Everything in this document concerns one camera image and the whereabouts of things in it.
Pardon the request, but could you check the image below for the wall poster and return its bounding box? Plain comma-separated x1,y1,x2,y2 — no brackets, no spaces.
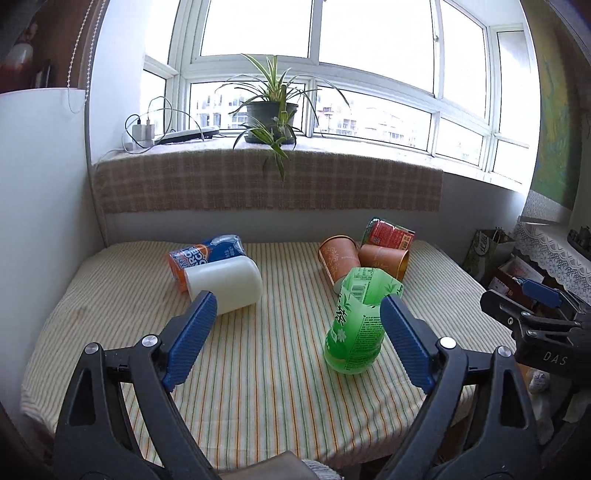
522,0,583,208

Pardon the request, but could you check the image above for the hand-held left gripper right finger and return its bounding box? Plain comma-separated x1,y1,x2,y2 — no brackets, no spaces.
379,294,540,480

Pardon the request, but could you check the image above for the red label cup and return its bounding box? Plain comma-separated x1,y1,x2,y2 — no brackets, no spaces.
361,217,416,252

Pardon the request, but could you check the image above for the white plastic cup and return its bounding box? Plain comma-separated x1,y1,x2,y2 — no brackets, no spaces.
184,255,264,316

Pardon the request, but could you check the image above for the red and white box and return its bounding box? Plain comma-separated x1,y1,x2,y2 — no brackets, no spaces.
488,255,546,306

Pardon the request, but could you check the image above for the plaid cloth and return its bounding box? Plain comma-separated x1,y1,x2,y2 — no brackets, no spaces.
92,138,444,215

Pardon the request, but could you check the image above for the bead blind chain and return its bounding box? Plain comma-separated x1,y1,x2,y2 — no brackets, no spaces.
65,0,109,112

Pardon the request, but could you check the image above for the patterned orange paper cup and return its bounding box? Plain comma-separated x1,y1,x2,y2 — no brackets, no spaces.
318,235,361,295

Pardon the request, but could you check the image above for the blue and orange cup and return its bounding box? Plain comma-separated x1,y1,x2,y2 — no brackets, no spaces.
167,234,246,292

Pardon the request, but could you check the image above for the green label plastic cup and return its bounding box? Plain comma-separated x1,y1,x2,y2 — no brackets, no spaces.
324,267,406,374

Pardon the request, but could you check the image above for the white lace cloth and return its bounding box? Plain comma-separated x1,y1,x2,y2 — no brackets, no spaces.
512,189,591,305

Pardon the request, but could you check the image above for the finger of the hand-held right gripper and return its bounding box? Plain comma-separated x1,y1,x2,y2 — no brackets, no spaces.
480,291,583,340
521,278,583,315

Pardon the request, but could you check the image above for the white window frame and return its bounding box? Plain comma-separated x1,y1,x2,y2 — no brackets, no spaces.
141,0,542,191

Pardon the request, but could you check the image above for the white cable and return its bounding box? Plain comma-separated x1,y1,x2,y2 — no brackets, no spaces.
95,133,154,162

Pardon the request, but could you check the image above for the green paper bag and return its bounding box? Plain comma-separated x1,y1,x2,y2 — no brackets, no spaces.
462,228,516,283

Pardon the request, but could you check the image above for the plain brown paper cup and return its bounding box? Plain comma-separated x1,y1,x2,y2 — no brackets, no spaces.
358,244,411,282

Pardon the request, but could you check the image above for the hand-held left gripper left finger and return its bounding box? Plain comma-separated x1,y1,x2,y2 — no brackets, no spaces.
54,291,222,480

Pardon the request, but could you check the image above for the potted spider plant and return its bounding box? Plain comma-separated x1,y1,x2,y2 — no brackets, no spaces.
215,53,352,183

